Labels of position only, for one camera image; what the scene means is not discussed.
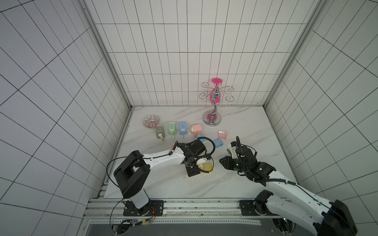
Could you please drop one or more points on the light green pencil sharpener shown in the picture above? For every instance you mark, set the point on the light green pencil sharpener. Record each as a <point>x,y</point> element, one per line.
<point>172,129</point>

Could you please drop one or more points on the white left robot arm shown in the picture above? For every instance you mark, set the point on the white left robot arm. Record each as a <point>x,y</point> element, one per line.
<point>131,175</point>

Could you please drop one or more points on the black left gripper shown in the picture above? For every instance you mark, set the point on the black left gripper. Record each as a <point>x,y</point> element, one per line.
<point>192,171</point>

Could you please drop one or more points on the patterned ceramic bowl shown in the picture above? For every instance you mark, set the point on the patterned ceramic bowl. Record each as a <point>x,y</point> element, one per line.
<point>151,121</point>

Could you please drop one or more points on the chrome jewelry stand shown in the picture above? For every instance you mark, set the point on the chrome jewelry stand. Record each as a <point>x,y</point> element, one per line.
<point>212,117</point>

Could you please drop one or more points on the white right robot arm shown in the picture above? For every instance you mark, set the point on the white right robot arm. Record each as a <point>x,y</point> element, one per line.
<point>288,199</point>

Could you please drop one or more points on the clear pink tray far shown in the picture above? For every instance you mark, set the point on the clear pink tray far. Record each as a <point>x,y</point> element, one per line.
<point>222,135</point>

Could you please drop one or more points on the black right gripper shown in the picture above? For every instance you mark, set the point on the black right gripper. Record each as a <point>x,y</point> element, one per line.
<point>229,163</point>

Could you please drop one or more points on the pink pencil sharpener far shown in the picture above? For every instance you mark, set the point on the pink pencil sharpener far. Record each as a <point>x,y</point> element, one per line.
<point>196,130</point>

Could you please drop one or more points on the yellow pencil sharpener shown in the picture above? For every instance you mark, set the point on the yellow pencil sharpener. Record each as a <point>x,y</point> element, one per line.
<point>205,167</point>

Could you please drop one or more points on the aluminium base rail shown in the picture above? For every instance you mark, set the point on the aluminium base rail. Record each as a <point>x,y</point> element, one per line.
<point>199,208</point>

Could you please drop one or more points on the clear blue tray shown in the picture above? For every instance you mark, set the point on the clear blue tray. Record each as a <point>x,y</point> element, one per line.
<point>218,143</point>

